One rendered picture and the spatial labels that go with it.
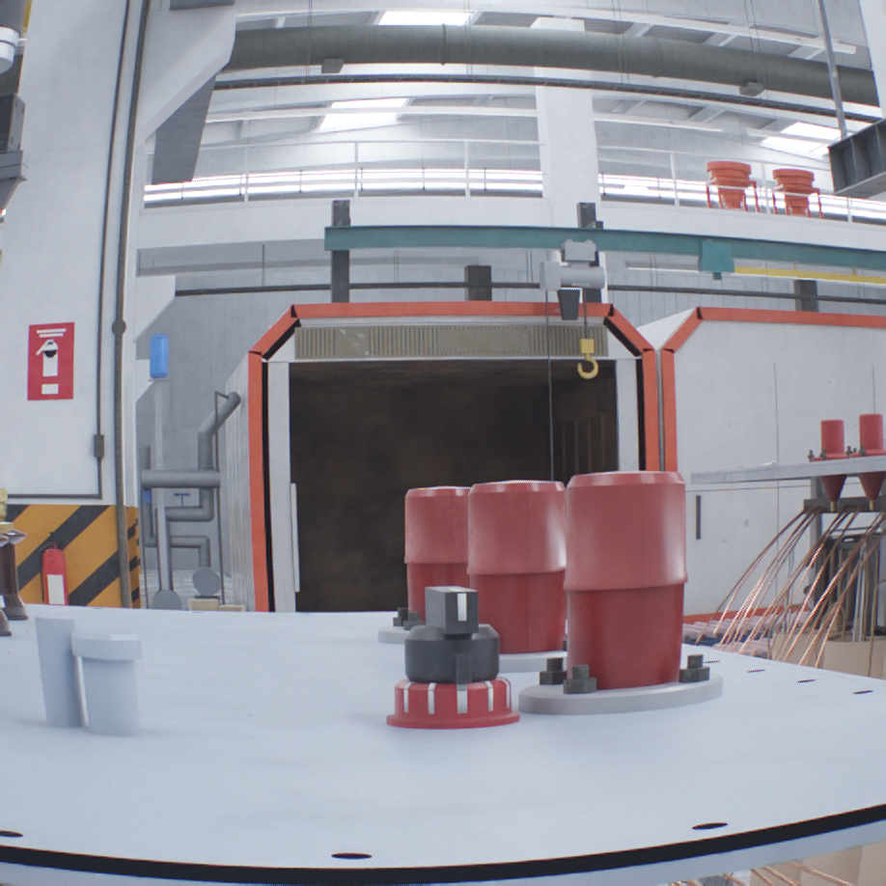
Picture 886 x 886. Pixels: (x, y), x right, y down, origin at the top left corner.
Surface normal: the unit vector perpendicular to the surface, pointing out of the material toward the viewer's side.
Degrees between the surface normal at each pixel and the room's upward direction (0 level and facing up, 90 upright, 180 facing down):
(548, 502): 89
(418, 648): 90
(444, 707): 88
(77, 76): 90
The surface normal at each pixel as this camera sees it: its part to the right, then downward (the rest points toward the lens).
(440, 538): -0.19, -0.05
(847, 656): -0.86, 0.00
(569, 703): -0.55, -0.01
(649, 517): 0.29, -0.06
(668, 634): 0.63, -0.03
